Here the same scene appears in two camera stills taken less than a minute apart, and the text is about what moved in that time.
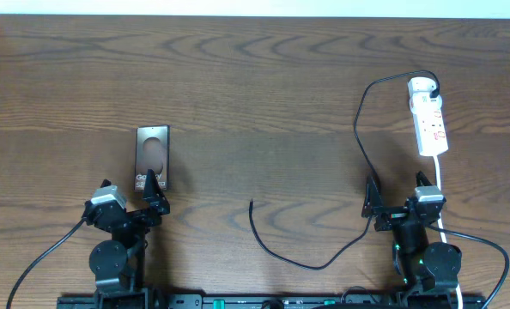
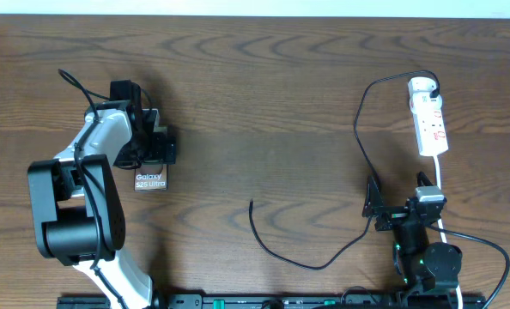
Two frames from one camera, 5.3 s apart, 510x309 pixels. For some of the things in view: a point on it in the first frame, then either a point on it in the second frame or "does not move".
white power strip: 430,128 does not move
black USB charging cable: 362,155 does not move
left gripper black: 131,215 → 161,148
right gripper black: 373,208 does not move
